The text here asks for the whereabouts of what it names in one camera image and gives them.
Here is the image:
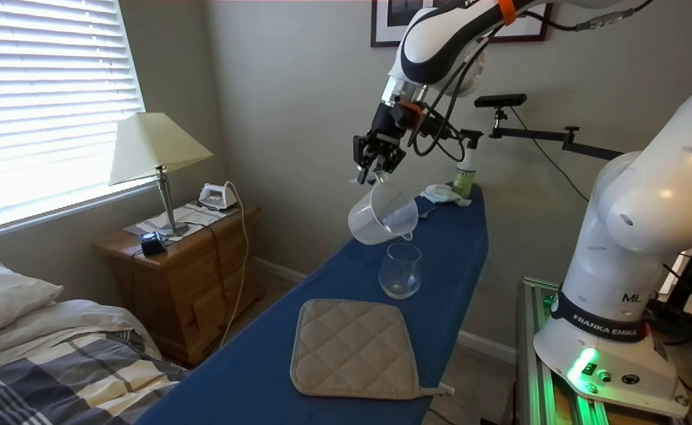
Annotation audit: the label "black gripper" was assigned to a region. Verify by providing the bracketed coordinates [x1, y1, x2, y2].
[352, 102, 411, 187]

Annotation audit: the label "clear plastic measuring jug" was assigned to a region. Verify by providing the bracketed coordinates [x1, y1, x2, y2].
[345, 182, 422, 249]

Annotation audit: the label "clear glass cup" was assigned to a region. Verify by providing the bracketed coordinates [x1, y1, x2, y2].
[376, 242, 425, 303]

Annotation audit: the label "white towel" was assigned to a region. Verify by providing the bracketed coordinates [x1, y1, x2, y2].
[420, 182, 473, 211]

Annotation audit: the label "green spray bottle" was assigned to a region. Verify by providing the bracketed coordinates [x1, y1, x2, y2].
[448, 145, 480, 200]

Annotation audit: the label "small white device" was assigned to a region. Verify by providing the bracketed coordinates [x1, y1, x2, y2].
[198, 182, 241, 212]

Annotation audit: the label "beige quilted pot holder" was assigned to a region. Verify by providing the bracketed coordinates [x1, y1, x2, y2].
[288, 296, 458, 402]

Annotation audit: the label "pale nightstand mat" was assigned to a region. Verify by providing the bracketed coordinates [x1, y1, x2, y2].
[123, 200, 228, 244]

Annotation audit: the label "table lamp with cream shade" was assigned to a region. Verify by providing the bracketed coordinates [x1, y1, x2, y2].
[107, 111, 215, 237]

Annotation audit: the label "wooden nightstand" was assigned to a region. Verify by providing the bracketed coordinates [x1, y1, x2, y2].
[94, 200, 266, 369]

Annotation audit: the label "blue ironing board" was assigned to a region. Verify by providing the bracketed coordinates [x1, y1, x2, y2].
[134, 184, 492, 425]

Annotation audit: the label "small black alarm clock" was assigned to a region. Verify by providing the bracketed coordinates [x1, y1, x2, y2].
[138, 230, 168, 261]

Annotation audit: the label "white window blinds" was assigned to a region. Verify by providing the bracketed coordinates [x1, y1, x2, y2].
[0, 0, 148, 239]

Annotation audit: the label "white bed sheet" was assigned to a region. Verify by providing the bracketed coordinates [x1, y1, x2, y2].
[0, 298, 163, 374]

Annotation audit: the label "plaid bed blanket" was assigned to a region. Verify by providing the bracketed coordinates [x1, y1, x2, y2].
[0, 328, 190, 425]

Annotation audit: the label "white pillow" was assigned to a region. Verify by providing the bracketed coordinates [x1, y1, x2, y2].
[0, 261, 66, 344]

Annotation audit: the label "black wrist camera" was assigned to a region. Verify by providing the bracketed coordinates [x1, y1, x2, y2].
[396, 97, 431, 130]

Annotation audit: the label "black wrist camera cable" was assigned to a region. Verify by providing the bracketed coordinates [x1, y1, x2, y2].
[403, 32, 484, 165]

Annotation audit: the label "black bar camera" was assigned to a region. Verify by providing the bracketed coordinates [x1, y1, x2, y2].
[473, 92, 528, 111]

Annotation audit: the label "white power cord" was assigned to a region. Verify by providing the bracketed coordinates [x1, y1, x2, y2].
[218, 179, 255, 350]

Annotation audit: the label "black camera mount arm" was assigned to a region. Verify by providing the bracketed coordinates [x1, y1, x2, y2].
[484, 105, 623, 160]

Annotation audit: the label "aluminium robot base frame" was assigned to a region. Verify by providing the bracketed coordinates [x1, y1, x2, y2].
[514, 274, 692, 425]

